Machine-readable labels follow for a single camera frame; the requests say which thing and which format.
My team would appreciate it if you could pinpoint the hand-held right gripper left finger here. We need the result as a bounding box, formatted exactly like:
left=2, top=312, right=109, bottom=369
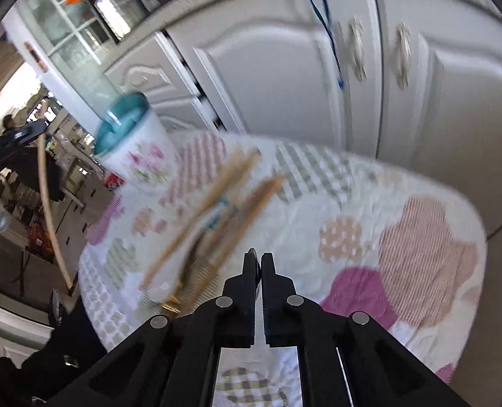
left=30, top=248, right=260, bottom=407

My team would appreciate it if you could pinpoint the silver cabinet door handle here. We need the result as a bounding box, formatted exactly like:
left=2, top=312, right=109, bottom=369
left=394, top=22, right=413, bottom=89
left=344, top=18, right=368, bottom=83

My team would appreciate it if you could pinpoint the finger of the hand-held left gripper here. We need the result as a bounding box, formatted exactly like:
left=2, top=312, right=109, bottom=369
left=0, top=119, right=49, bottom=179

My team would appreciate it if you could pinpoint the teal transparent utensil cup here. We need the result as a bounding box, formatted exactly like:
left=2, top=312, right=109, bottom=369
left=93, top=92, right=178, bottom=187

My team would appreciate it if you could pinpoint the white framed glass door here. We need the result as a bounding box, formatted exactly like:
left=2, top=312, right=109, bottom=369
left=4, top=0, right=126, bottom=124

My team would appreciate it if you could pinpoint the blue lanyard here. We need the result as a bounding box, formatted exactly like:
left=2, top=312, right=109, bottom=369
left=299, top=0, right=347, bottom=91

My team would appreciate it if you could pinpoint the white cabinet door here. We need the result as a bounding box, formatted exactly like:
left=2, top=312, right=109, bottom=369
left=370, top=0, right=502, bottom=240
left=166, top=0, right=382, bottom=159

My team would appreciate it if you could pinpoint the pastel patchwork quilted cloth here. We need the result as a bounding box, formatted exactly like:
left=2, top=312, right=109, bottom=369
left=79, top=131, right=488, bottom=407

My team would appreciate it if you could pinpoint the metal spoon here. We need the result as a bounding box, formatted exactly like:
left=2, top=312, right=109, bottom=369
left=160, top=220, right=222, bottom=316

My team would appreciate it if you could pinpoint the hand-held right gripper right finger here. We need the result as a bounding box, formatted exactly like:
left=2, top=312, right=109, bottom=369
left=261, top=252, right=472, bottom=407

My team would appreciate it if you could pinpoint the dark clothing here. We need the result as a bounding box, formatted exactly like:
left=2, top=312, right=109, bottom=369
left=0, top=288, right=107, bottom=407

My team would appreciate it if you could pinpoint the white cabinet drawer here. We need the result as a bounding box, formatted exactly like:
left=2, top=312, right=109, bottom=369
left=143, top=87, right=223, bottom=132
left=104, top=32, right=203, bottom=96

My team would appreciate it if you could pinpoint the brown door handle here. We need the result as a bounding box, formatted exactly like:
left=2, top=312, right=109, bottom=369
left=23, top=41, right=49, bottom=73

